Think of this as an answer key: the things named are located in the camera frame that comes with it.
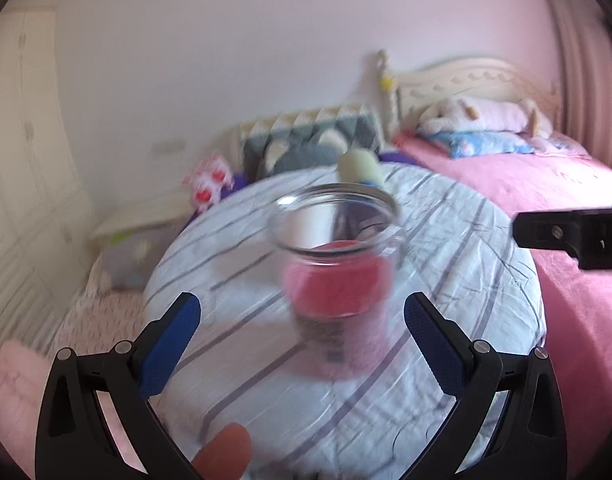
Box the blue cartoon pillow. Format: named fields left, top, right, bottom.
left=421, top=131, right=535, bottom=159

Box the white pink plush dog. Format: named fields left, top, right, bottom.
left=416, top=96, right=554, bottom=145

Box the grey blue cat plush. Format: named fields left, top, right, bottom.
left=257, top=128, right=349, bottom=178

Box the front pink bunny plush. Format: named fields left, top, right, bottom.
left=182, top=153, right=234, bottom=214

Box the purple cushion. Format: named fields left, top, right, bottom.
left=220, top=172, right=250, bottom=200

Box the diamond pattern quilted cushion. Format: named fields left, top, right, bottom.
left=231, top=103, right=386, bottom=180

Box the heart pattern bed sheet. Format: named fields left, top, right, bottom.
left=48, top=256, right=144, bottom=359

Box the grey flower pillow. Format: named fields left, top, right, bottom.
left=101, top=220, right=186, bottom=290

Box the striped white folded quilt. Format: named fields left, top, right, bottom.
left=144, top=164, right=547, bottom=479

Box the glass jar with pink label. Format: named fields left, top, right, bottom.
left=268, top=183, right=404, bottom=380

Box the blue black Cool Towel can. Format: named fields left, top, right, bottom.
left=338, top=148, right=385, bottom=188

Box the pink fleece bed cover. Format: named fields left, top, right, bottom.
left=394, top=133, right=612, bottom=476

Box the operator thumb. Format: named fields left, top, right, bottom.
left=191, top=424, right=252, bottom=480

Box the pink folded blanket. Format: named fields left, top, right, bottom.
left=0, top=339, right=152, bottom=480

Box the cream wooden headboard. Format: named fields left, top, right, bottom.
left=376, top=49, right=562, bottom=138

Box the cream small headboard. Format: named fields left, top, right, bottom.
left=90, top=190, right=194, bottom=240

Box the cream wardrobe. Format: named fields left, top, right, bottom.
left=0, top=9, right=97, bottom=352

